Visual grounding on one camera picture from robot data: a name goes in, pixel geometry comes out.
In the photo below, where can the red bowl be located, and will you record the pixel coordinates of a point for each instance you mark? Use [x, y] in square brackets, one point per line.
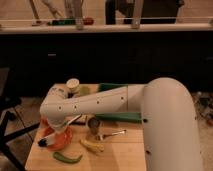
[56, 141]

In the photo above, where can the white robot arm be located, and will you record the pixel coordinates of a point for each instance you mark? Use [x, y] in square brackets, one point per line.
[170, 128]

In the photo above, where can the green chili pepper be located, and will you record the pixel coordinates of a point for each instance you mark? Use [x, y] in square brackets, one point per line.
[60, 157]

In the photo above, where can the black bristle brush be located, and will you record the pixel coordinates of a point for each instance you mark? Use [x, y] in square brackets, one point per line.
[43, 141]

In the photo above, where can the green object on shelf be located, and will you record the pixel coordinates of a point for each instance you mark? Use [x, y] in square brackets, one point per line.
[63, 22]

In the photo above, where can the red object on shelf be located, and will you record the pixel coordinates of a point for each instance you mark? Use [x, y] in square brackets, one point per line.
[88, 21]

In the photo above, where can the yellow green sponge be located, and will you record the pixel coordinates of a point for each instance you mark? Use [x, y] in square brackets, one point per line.
[84, 90]

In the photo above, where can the metal fork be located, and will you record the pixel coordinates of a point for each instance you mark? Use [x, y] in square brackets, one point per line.
[101, 137]

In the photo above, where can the metal measuring cup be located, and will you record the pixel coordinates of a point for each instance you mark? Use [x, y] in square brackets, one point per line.
[94, 125]

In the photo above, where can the green plastic tray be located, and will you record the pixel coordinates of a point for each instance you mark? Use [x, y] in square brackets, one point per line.
[121, 117]

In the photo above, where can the wooden block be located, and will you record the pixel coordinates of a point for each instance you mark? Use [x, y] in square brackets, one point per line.
[81, 121]

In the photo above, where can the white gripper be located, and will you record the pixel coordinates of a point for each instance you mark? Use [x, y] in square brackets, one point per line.
[58, 127]

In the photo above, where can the yellow corn cob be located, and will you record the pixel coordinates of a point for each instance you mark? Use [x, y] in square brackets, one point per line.
[95, 147]

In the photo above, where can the white cup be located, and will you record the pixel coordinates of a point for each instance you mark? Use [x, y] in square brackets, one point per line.
[73, 85]

